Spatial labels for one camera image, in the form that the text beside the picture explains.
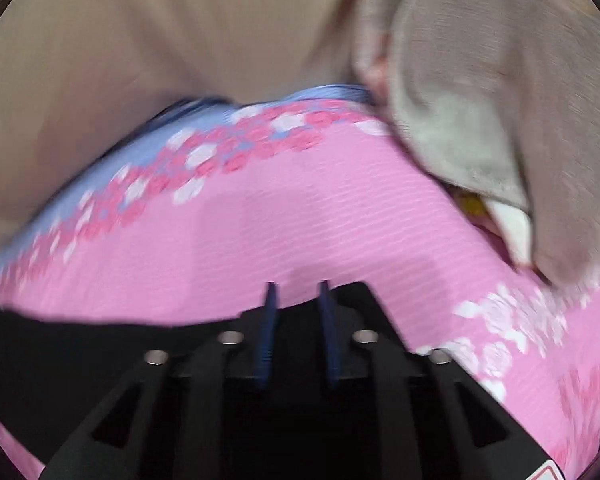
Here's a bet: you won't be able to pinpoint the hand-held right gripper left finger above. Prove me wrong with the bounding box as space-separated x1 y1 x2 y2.
42 282 282 480

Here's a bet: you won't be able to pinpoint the pale floral quilt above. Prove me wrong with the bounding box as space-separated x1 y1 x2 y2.
352 0 600 288

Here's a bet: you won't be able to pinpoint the black pants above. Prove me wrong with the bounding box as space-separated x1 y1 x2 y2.
0 304 261 466

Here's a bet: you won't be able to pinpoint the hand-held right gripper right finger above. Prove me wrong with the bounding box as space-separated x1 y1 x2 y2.
317 280 556 480

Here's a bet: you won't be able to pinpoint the pink floral bed sheet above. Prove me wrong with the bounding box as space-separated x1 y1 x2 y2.
0 85 600 480

